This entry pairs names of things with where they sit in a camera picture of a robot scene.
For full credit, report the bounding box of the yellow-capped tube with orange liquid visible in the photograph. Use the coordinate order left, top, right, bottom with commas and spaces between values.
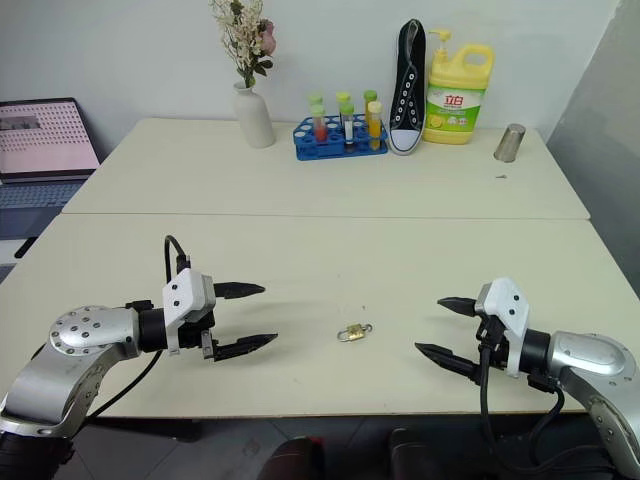
366, 100, 384, 151

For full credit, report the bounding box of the green-capped tube with white label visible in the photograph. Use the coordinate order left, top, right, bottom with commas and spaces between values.
339, 101, 357, 152

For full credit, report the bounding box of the dried flower bouquet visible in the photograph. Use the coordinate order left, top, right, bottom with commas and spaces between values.
208, 0, 277, 89

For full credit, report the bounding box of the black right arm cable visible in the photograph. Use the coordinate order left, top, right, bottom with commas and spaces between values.
478, 342, 569, 474

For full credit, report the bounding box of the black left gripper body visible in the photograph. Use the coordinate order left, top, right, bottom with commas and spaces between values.
177, 310, 222, 363

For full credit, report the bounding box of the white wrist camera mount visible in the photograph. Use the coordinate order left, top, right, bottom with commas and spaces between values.
161, 268, 218, 352
473, 277, 532, 379

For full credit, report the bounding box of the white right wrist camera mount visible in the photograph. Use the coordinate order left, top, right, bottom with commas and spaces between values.
473, 277, 532, 379

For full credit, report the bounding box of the black canvas sneaker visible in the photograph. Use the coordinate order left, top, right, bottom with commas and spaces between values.
387, 18, 428, 157

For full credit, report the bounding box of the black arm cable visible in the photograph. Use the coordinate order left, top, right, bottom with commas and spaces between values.
88, 234, 193, 419
478, 342, 569, 474

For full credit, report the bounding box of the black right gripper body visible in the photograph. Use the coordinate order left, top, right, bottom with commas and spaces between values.
476, 314, 509, 372

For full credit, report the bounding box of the steel metal cup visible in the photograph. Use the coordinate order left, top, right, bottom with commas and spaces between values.
493, 123, 528, 165

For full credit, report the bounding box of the open grey laptop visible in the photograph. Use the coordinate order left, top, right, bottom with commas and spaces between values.
0, 97, 102, 211

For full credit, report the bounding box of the dark rounded maroon shape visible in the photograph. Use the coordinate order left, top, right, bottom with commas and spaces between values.
261, 435, 327, 480

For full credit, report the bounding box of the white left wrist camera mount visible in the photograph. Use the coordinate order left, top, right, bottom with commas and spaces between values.
161, 268, 218, 352

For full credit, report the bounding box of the white ceramic vase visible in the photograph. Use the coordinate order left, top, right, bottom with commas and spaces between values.
232, 80, 277, 150

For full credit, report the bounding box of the yellow detergent pump bottle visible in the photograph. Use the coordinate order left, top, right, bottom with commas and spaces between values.
422, 27, 497, 147

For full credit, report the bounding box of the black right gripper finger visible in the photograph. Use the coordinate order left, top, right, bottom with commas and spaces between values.
436, 295, 481, 318
413, 341, 484, 385

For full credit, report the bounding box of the blue test tube rack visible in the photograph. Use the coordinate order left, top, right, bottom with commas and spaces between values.
292, 114, 390, 163

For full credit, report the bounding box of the green-capped tube with red liquid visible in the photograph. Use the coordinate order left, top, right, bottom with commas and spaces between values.
309, 103, 329, 143

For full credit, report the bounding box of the grey partition panel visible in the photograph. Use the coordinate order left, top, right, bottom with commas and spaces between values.
544, 0, 640, 304

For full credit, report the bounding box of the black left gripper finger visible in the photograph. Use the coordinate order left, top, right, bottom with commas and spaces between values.
213, 332, 280, 364
213, 281, 267, 302

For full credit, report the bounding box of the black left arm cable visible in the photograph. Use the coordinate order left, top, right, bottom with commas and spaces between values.
88, 234, 193, 419

